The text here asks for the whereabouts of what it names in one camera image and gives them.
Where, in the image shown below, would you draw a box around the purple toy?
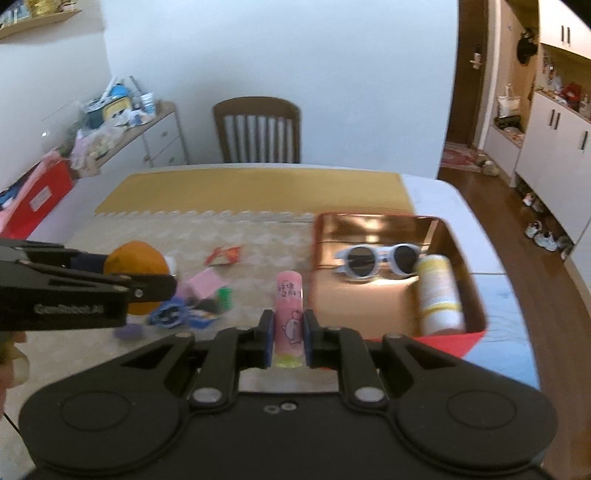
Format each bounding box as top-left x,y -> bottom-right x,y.
113,324 -> 146,342

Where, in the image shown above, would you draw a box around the gold ornament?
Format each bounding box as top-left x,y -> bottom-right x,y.
28,0 -> 70,19

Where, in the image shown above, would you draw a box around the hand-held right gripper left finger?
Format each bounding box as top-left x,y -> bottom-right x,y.
121,310 -> 276,409

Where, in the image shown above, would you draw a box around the person's left hand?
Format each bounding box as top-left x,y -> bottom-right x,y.
0,330 -> 31,402

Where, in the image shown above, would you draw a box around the brown wooden chair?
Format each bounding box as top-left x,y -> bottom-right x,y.
212,97 -> 303,164

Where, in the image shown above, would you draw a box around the white wall cabinet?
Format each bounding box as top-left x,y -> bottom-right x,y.
538,0 -> 591,61

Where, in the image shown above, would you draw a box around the beige slippers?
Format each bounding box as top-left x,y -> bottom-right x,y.
475,154 -> 500,178

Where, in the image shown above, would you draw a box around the red gold tin box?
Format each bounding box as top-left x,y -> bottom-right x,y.
308,211 -> 489,366

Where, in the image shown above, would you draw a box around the yellow white bottle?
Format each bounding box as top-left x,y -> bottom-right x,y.
414,254 -> 466,337

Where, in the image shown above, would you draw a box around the red snack packet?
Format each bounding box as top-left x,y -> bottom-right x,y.
204,246 -> 243,267

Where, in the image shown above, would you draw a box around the plastic bag of snacks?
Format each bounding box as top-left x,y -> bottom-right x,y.
69,122 -> 126,172

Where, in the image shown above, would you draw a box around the pile of toiletries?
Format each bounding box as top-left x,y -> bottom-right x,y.
82,74 -> 158,129

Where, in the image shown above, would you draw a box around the white wooden dresser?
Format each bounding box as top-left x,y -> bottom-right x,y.
76,102 -> 190,178

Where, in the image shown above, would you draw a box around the dark brown door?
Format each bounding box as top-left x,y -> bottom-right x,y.
445,0 -> 497,153

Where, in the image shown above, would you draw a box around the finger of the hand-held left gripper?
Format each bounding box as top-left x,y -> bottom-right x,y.
104,272 -> 178,301
69,249 -> 112,274

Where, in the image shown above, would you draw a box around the patterned door rug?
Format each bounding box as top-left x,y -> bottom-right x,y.
438,143 -> 483,174

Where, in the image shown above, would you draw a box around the orange fruit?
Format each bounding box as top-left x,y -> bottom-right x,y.
104,240 -> 171,317

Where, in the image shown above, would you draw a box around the white round sunglasses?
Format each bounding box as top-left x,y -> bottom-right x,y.
333,243 -> 423,282

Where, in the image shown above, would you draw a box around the beige lace table runner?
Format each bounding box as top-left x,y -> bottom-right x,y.
9,210 -> 340,402

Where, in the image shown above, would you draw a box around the pink sticky note pad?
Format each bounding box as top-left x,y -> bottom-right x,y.
178,268 -> 225,301

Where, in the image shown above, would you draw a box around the small blue toy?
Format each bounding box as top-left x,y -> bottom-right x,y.
148,299 -> 190,328

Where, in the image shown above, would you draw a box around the white entry bench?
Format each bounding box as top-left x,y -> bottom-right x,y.
482,122 -> 527,188

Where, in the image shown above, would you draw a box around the wooden wall shelf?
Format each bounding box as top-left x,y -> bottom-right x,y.
0,8 -> 84,42

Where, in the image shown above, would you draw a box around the yellow table mat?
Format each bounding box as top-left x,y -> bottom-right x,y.
95,167 -> 414,220

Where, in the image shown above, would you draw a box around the pink cartoon print tube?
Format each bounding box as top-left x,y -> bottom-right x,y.
276,270 -> 306,368

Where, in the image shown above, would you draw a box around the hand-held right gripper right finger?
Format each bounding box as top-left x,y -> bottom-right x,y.
302,310 -> 467,409

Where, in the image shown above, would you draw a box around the red paper bag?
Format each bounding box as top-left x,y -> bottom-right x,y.
0,154 -> 77,241

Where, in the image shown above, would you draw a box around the white shoe cabinet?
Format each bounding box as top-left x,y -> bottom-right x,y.
510,90 -> 591,245

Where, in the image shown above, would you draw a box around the small dark packet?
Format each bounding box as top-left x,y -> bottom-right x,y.
187,298 -> 222,329

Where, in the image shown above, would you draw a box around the black hat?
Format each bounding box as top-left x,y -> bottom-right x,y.
516,28 -> 539,65

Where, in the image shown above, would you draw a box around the white tote bag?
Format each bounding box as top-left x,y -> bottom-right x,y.
496,83 -> 522,121

